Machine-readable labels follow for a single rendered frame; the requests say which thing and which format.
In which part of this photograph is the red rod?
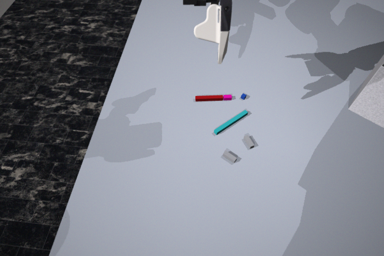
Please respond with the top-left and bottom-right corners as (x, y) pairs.
(195, 95), (223, 101)

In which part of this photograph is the turquoise rod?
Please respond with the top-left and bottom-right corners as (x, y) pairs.
(214, 110), (248, 135)

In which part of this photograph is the grey rod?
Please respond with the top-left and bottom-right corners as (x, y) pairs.
(223, 151), (237, 163)
(244, 135), (254, 149)

